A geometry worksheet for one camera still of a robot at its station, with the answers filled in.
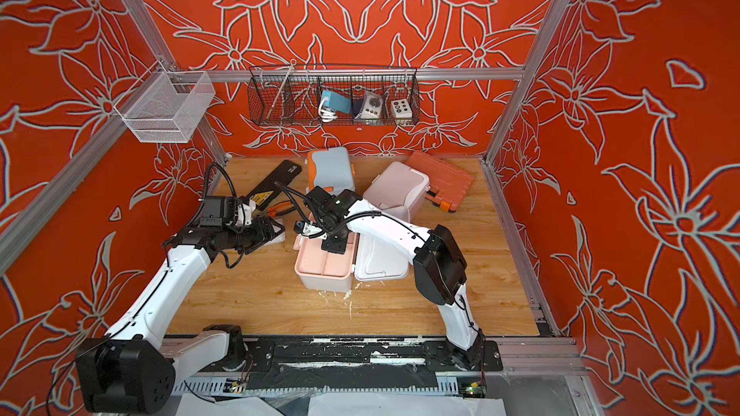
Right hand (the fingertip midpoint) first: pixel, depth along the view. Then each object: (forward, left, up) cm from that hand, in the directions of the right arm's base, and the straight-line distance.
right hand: (328, 242), depth 83 cm
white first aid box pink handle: (-5, -11, 0) cm, 12 cm away
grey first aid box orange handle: (+25, +1, +4) cm, 26 cm away
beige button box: (+41, -23, +18) cm, 50 cm away
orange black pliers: (+19, +21, -10) cm, 30 cm away
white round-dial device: (+38, -13, +21) cm, 45 cm away
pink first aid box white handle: (+15, -21, +6) cm, 27 cm away
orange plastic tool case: (+28, -41, -6) cm, 51 cm away
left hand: (+1, +15, +4) cm, 15 cm away
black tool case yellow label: (+31, +27, -11) cm, 43 cm away
